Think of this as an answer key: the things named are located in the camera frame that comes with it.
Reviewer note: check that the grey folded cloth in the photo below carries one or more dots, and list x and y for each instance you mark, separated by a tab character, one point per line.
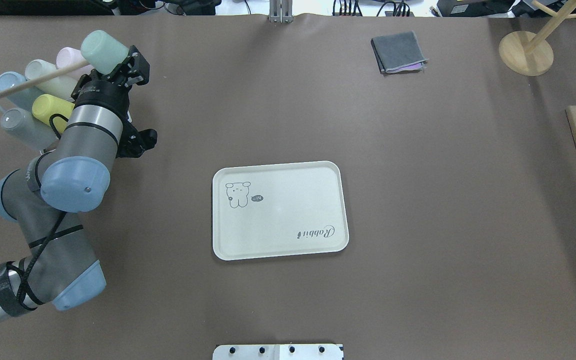
397	53

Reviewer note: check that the cream rabbit tray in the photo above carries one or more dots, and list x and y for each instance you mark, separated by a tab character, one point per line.
272	210

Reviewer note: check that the pink cup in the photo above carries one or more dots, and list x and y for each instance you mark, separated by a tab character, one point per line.
68	56

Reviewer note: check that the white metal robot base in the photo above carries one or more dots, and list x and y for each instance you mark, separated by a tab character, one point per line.
286	351

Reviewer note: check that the green cup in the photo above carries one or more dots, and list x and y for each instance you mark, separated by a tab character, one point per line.
103	51

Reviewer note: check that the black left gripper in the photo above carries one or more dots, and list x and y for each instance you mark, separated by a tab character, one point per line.
101	91

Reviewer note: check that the yellow cup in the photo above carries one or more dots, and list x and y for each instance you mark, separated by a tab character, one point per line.
46	105

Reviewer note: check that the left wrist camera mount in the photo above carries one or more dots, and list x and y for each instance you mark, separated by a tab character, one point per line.
134	143

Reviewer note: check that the wooden cup tree stand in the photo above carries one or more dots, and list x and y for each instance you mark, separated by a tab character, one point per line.
528	53

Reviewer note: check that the grey cup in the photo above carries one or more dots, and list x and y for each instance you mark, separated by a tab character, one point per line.
24	127

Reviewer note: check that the wooden rack handle rod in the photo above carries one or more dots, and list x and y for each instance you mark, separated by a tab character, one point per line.
44	78

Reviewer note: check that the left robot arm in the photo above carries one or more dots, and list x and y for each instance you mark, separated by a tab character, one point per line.
47	196

